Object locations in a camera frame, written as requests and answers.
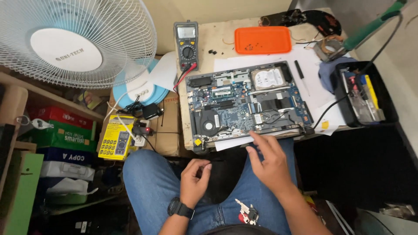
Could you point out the person's right hand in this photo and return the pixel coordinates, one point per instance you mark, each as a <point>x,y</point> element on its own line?
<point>271,165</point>

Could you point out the white and blue electric fan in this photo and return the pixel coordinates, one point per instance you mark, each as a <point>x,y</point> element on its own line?
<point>76,42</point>

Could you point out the red and black multimeter leads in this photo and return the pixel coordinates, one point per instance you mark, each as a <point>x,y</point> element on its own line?
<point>184,76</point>

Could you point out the black power adapter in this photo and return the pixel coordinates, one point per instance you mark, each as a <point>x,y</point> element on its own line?
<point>152,111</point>

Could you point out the blue cloth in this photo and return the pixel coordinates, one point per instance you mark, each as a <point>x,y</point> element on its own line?
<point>329,70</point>

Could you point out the person's left hand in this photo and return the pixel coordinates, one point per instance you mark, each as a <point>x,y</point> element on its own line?
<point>192,182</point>

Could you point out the yellow multimeter packaging box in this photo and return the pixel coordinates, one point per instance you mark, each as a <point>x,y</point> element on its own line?
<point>116,138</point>

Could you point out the black plastic tool box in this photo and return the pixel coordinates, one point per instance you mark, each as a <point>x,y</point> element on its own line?
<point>364,93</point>

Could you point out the small black screws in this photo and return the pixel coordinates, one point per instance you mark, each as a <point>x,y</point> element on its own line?
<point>250,46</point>

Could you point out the person's blue jeans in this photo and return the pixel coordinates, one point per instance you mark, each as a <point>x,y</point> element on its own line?
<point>209,195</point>

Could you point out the brown cardboard box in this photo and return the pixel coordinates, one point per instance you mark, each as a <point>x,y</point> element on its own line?
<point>163,127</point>

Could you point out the grey digital multimeter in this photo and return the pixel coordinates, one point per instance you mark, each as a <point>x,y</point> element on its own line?
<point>186,44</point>

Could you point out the orange plastic tray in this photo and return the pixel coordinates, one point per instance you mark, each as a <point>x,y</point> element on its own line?
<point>263,39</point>

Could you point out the black round circuit board part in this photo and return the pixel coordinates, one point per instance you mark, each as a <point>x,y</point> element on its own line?
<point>303,20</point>

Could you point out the bunch of keys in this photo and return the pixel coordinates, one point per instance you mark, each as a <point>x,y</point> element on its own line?
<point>247,213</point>

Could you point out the black wrist watch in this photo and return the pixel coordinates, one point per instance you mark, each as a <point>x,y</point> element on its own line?
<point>180,208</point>

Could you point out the wooden shelf with paper reams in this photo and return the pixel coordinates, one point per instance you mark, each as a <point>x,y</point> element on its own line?
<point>49,153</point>

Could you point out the white power strip with plugs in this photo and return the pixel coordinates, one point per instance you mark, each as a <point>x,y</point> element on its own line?
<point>141,132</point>

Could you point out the opened laptop with exposed motherboard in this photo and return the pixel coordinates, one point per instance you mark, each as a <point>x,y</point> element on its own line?
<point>248,104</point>

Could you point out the silver laptop hard drive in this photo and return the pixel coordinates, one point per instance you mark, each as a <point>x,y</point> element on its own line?
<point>268,78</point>

